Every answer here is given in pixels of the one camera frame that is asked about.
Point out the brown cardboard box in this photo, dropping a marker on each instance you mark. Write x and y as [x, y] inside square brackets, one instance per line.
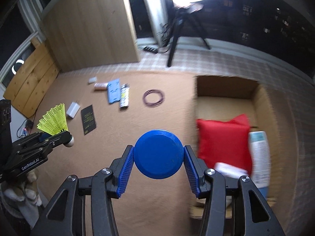
[223, 98]

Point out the yellow badminton shuttlecock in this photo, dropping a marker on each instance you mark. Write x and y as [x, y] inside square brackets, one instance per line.
[54, 123]

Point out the black card booklet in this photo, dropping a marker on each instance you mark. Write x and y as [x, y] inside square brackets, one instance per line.
[88, 119]

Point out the pine wood board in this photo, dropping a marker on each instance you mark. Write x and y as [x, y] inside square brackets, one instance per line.
[28, 87]

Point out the patterned white lighter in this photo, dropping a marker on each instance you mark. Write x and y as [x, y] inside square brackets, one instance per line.
[124, 101]

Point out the light wood cabinet panel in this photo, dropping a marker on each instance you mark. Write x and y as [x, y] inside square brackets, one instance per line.
[88, 33]

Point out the blue round lid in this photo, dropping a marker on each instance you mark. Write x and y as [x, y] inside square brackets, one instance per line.
[158, 154]

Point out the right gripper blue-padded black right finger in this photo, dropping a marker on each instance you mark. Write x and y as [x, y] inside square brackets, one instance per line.
[206, 183]

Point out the white blue tube bottle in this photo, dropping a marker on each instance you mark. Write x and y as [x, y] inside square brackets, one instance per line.
[260, 154]

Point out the small white eraser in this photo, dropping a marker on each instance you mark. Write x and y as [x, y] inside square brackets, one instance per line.
[92, 80]

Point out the black power strip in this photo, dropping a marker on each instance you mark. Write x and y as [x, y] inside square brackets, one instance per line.
[150, 49]

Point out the light blue phone stand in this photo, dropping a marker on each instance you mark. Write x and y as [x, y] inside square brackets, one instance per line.
[114, 91]

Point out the white power plug adapter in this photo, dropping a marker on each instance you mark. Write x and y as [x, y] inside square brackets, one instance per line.
[72, 110]

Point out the small pink bottle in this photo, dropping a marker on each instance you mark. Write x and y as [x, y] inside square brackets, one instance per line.
[100, 86]

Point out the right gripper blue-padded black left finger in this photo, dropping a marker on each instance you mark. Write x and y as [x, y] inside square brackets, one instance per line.
[107, 184]

